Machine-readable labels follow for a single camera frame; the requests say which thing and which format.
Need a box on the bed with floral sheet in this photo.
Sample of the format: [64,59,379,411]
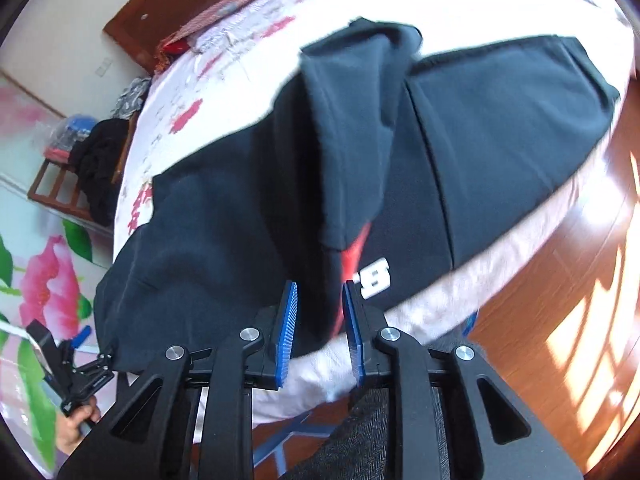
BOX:
[110,0,640,431]

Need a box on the black sweatshirt with print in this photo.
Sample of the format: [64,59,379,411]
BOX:
[92,17,622,376]

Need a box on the person's left hand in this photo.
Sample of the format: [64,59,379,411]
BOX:
[55,404,103,456]

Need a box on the plastic bag with blue items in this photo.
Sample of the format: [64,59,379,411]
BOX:
[46,114,99,162]

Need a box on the grey patterned cloth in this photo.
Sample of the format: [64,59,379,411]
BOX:
[111,77,152,118]

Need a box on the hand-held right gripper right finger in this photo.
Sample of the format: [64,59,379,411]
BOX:
[341,283,585,480]

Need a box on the blue patterned floor mat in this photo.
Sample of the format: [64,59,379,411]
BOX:
[251,409,352,480]

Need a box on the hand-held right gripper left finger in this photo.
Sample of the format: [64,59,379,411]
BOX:
[57,280,300,480]

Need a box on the black clothes pile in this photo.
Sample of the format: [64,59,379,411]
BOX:
[69,119,137,227]

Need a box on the floral wardrobe door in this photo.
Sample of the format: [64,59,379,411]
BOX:
[0,71,117,477]

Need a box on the wooden chair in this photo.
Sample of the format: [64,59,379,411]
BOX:
[27,156,117,227]

